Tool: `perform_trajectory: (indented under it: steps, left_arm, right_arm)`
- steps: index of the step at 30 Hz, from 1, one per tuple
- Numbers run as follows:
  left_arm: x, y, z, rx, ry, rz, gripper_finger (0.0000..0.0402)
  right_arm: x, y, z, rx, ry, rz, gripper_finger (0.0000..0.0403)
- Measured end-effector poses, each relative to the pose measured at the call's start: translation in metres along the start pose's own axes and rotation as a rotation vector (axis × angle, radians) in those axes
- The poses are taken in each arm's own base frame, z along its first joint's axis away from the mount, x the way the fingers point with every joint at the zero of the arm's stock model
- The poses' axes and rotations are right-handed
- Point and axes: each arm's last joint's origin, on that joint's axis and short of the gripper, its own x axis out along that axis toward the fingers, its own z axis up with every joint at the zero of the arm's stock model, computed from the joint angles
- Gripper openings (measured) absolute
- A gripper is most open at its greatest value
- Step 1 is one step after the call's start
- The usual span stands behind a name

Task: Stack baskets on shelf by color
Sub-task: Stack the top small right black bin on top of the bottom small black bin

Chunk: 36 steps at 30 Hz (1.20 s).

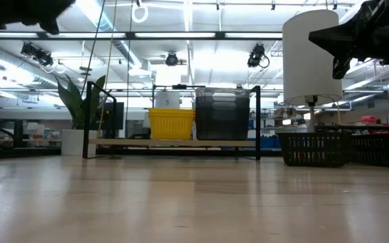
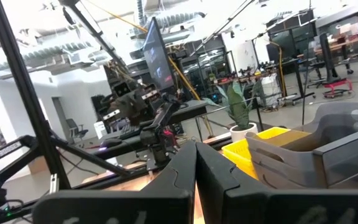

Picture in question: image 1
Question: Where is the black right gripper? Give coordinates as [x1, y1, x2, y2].
[308, 0, 389, 80]

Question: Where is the black aluminium rig frame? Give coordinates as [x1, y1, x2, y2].
[0, 31, 283, 159]

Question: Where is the white table lamp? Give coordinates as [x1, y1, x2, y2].
[282, 9, 344, 134]

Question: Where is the thin black hanging cable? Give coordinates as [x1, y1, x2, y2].
[80, 0, 107, 97]

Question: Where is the wooden shelf with black frame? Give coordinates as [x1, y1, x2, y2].
[82, 80, 262, 161]

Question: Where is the yellow plastic basket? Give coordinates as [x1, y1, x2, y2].
[149, 110, 196, 115]
[148, 107, 196, 112]
[149, 113, 195, 140]

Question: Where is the small black background monitor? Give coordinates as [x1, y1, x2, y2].
[96, 102, 125, 132]

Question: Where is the white plant pot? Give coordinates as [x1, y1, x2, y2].
[61, 129, 98, 157]

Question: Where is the black ceiling-mounted device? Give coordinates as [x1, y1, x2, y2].
[247, 43, 270, 69]
[165, 52, 179, 67]
[20, 42, 54, 68]

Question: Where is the green leafy plant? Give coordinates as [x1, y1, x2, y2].
[55, 74, 107, 131]

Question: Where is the black plastic basket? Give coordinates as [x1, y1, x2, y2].
[277, 131, 351, 167]
[349, 130, 389, 168]

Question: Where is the white cable ring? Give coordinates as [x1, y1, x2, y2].
[131, 1, 149, 24]

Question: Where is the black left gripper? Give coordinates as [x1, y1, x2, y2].
[0, 0, 76, 35]

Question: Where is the grey plastic basket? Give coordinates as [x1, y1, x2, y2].
[194, 86, 251, 99]
[195, 97, 251, 109]
[196, 107, 251, 141]

